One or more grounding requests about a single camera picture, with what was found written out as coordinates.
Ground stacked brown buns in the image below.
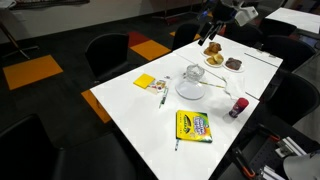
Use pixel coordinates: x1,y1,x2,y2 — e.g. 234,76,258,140
203,41,223,57

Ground yellow sticky note pad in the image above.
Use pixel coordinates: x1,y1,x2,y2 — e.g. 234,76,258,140
133,73,156,90

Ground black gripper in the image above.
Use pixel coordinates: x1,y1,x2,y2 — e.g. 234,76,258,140
197,0,236,47

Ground black orange bar clamp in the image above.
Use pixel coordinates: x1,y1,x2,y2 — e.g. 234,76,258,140
258,123,283,143
233,146,258,179

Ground black office chair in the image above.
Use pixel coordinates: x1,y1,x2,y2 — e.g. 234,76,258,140
84,32,131,83
266,71,320,126
0,113,138,180
258,18,298,38
226,21,264,48
261,34,316,73
171,22,201,51

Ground red capped small bottle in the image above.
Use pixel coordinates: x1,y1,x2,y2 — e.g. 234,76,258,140
228,97,250,119

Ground clear glass cup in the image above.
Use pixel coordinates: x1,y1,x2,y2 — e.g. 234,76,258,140
185,70,205,84

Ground chocolate topped bread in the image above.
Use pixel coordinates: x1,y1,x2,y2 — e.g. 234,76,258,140
225,57,243,71

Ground green white marker pen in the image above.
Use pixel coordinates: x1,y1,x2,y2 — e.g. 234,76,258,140
158,87,169,110

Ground grey metal bracket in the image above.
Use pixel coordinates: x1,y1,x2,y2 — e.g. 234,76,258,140
274,136,308,159

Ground clear glass lid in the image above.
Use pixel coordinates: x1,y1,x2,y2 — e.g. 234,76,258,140
186,64,205,76

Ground yellow green marker box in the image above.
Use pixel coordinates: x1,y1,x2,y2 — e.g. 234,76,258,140
175,109,213,144

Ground small printed paper card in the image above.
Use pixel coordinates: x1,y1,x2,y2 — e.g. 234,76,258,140
146,79,167,95

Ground white round plate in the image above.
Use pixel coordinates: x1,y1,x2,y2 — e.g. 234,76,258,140
175,80,206,101
200,49,214,58
204,58,224,69

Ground thin yellow white stick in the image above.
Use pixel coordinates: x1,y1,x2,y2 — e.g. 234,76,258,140
199,81,226,90

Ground crumpled white napkin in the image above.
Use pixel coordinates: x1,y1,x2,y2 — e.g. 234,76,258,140
222,74,246,100

